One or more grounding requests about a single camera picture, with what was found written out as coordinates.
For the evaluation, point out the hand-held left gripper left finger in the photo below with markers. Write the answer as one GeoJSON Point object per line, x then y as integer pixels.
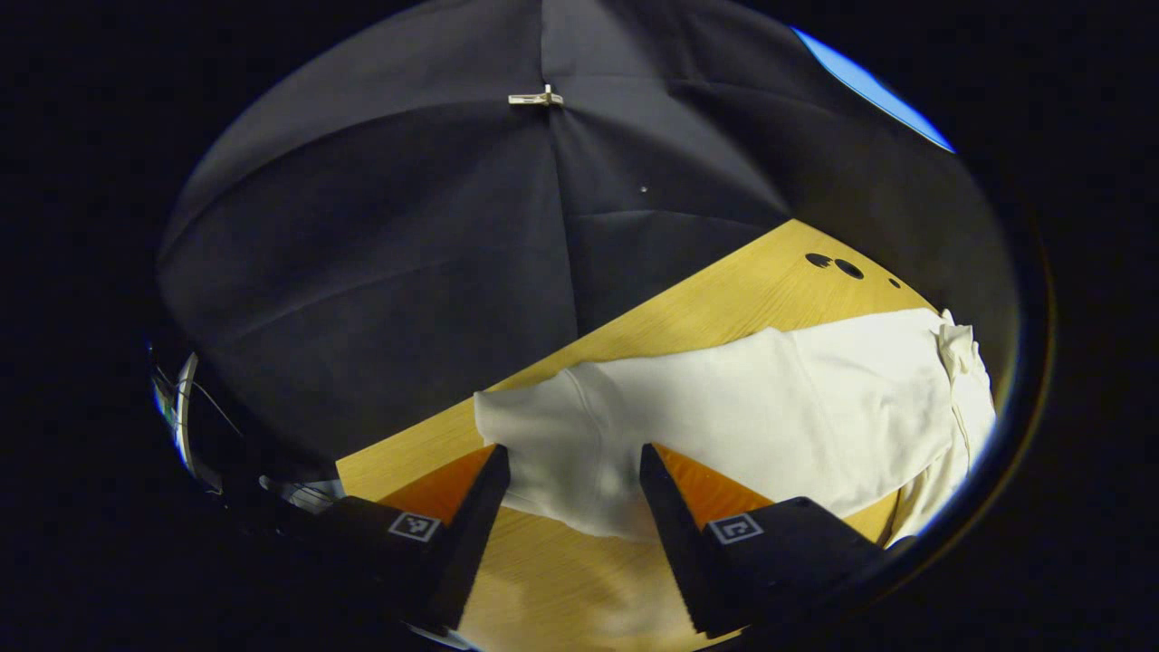
{"type": "Point", "coordinates": [466, 543]}

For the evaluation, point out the small metal clip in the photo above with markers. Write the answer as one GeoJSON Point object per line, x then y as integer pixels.
{"type": "Point", "coordinates": [536, 97]}

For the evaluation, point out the white sweatshirt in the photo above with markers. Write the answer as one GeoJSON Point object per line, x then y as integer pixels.
{"type": "Point", "coordinates": [770, 407]}

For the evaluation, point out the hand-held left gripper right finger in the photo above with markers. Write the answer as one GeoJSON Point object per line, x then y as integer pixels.
{"type": "Point", "coordinates": [679, 543]}

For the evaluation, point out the black backdrop cloth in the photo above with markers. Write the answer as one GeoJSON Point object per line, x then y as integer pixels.
{"type": "Point", "coordinates": [380, 254]}

